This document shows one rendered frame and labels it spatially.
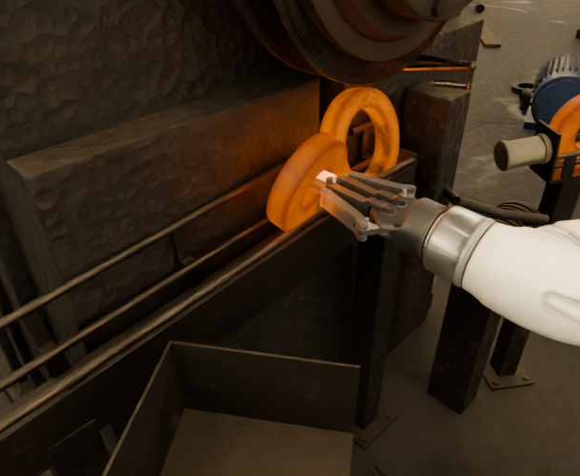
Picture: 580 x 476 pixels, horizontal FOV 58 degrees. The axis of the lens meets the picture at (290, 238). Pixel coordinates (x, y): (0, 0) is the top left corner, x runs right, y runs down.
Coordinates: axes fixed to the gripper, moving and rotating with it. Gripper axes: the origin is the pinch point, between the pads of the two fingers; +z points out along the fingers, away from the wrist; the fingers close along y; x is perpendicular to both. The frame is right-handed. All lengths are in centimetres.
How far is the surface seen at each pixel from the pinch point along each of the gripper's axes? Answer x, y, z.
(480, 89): -88, 260, 78
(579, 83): -53, 213, 15
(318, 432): -13.5, -24.4, -21.8
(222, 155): 4.5, -10.0, 8.4
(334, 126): 4.1, 8.3, 3.0
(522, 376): -75, 55, -31
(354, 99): 6.5, 13.7, 3.5
